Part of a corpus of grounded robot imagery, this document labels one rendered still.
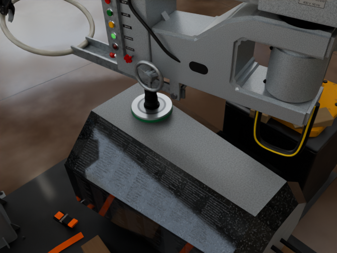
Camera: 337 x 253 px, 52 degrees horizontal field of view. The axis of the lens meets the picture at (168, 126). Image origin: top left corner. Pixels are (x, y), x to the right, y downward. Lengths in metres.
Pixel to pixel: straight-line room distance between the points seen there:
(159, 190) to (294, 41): 0.89
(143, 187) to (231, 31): 0.85
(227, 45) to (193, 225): 0.77
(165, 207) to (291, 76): 0.80
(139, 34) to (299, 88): 0.65
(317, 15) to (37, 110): 2.79
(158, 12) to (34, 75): 2.65
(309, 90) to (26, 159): 2.31
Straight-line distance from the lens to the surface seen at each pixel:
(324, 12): 1.06
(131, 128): 1.77
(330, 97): 2.21
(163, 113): 1.75
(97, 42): 1.91
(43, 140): 3.10
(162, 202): 1.62
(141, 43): 1.45
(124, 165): 1.74
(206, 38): 1.27
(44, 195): 2.69
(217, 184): 1.52
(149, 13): 1.39
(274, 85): 1.27
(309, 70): 1.21
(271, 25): 1.15
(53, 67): 3.99
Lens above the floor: 2.06
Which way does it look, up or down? 43 degrees down
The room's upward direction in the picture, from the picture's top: 3 degrees counter-clockwise
